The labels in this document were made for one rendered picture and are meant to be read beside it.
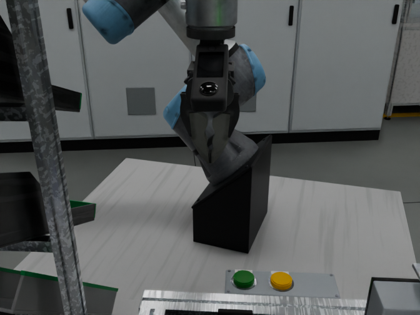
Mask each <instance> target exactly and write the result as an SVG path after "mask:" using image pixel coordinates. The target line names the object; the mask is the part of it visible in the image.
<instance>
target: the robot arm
mask: <svg viewBox="0 0 420 315"><path fill-rule="evenodd" d="M83 1H84V2H85V4H84V5H83V7H82V12H83V13H84V15H85V16H86V17H87V19H88V20H89V21H90V23H91V24H92V25H93V26H94V27H95V28H96V29H97V31H98V32H99V33H100V34H101V36H102V37H103V38H104V39H105V40H106V41H107V42H108V43H109V44H117V43H118V42H119V41H121V40H122V39H124V38H125V37H126V36H129V35H131V34H132V33H133V32H134V30H135V29H136V28H137V27H138V26H140V25H141V24H142V23H143V22H144V21H145V20H147V19H148V18H149V17H150V16H152V15H153V14H154V13H155V12H156V11H158V12H159V13H160V14H161V16H162V17H163V18H164V19H165V20H166V22H167V23H168V24H169V25H170V27H171V28H172V30H173V31H174V32H175V33H176V34H177V36H178V37H179V38H180V40H181V41H182V42H183V43H184V45H185V46H186V47H187V48H188V49H189V51H190V52H191V53H192V55H193V56H194V57H195V61H191V63H190V65H189V67H188V69H187V78H186V79H185V80H184V83H185V84H186V85H185V86H184V87H183V88H182V89H181V90H180V91H179V92H178V93H177V94H176V95H175V97H174V98H173V99H172V100H171V101H170V103H169V104H168V105H167V106H166V107H165V109H164V111H163V117H164V119H165V120H166V121H167V123H168V124H169V125H170V126H171V129H173V130H174V131H175V132H176V134H177V135H178V136H179V137H180V138H181V139H182V140H183V141H184V143H185V144H186V145H187V146H188V148H189V149H190V150H191V151H192V152H193V153H194V154H195V155H196V157H197V158H198V159H199V162H200V164H201V167H202V169H203V171H204V174H205V176H206V179H207V180H208V181H209V182H210V184H211V185H212V186H216V185H218V184H220V183H221V182H223V181H225V180H226V179H227V178H229V177H230V176H232V175H233V174H234V173H235V172H236V171H237V170H239V169H240V168H241V167H242V166H244V165H245V164H246V163H247V162H248V161H249V160H250V159H251V158H252V157H253V156H254V154H255V153H256V151H257V150H258V148H259V147H258V146H257V144H256V143H255V142H254V141H253V140H252V139H249V138H248V137H247V136H245V135H243V134H242V133H240V132H239V131H237V130H235V127H236V124H237V123H238V119H239V112H240V107H241V106H242V105H243V104H244V103H246V102H247V101H248V100H249V99H251V98H252V97H254V96H255V95H256V93H257V92H258V91H259V90H260V89H261V88H262V87H263V86H264V85H265V83H266V75H265V72H264V69H263V67H262V65H261V63H260V61H259V59H258V58H257V56H256V55H255V53H254V52H253V51H251V48H250V47H249V46H247V45H245V44H240V45H238V44H237V43H236V41H232V40H228V39H231V38H233V37H235V28H236V27H235V26H234V25H235V24H236V23H237V22H238V0H83Z"/></svg>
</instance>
